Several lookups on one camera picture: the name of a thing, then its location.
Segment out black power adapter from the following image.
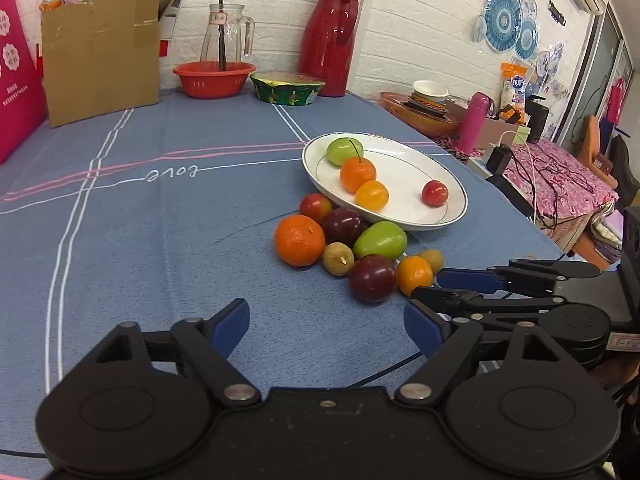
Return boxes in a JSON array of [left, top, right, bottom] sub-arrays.
[[486, 143, 513, 174]]

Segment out green foil bowl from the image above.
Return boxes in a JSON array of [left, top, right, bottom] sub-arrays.
[[250, 72, 326, 106]]

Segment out small orange kumquat front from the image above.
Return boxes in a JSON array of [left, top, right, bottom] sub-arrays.
[[355, 180, 390, 211]]

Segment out dark red plum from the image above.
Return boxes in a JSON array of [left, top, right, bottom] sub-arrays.
[[348, 255, 397, 304], [321, 207, 366, 247]]

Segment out dark red plum front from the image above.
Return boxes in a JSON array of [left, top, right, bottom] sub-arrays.
[[348, 255, 397, 304]]

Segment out red plastic basket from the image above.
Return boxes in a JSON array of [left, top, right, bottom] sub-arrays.
[[172, 61, 256, 100]]

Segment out black straw in pitcher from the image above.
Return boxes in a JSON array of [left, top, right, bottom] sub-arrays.
[[217, 0, 227, 72]]

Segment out glass pitcher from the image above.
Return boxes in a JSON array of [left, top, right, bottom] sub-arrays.
[[200, 3, 255, 63]]

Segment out red apple behind pile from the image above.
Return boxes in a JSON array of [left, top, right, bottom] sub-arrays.
[[298, 193, 333, 224]]

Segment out red apple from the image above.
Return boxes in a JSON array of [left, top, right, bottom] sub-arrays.
[[421, 180, 449, 208], [298, 193, 333, 224]]

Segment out white ceramic plate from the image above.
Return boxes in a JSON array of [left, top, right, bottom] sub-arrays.
[[302, 132, 469, 231]]

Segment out black pump bottle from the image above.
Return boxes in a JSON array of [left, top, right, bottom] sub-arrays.
[[525, 96, 550, 144]]

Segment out green apple front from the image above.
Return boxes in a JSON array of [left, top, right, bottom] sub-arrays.
[[326, 136, 363, 167]]

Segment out brown longan with stem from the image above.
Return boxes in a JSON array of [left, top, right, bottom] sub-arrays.
[[322, 242, 355, 278]]

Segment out cardboard box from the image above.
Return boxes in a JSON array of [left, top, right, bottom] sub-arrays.
[[41, 0, 160, 128]]

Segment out small orange kumquat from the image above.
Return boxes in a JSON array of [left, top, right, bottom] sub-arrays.
[[396, 256, 434, 297], [355, 180, 390, 211]]

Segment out orange snack bag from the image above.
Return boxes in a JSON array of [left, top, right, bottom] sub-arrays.
[[498, 63, 527, 125]]

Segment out green apple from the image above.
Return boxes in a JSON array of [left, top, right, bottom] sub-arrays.
[[352, 221, 408, 260], [326, 136, 363, 167]]

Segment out blue paper fan decoration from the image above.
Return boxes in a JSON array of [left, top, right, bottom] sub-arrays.
[[472, 0, 539, 61]]

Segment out small orange kumquat back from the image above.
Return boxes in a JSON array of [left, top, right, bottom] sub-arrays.
[[396, 256, 434, 297]]

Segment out pink floral side cloth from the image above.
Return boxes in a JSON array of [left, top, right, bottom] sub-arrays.
[[503, 140, 618, 252]]

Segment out orange tangerine with stem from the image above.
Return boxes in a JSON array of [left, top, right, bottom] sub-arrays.
[[340, 139, 378, 194]]

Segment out large orange tangerine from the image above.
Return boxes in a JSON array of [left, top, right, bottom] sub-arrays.
[[273, 214, 326, 268]]

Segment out red thermos jug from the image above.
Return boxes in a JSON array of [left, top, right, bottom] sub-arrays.
[[297, 0, 359, 98]]

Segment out pink tote bag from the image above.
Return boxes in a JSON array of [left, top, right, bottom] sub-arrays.
[[0, 0, 47, 162]]

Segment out brown longan right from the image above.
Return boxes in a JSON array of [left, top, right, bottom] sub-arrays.
[[419, 248, 445, 275]]

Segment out dark red plum back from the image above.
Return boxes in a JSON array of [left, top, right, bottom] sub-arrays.
[[321, 207, 366, 247]]

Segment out pink water bottle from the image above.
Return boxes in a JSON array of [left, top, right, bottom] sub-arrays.
[[454, 92, 495, 155]]

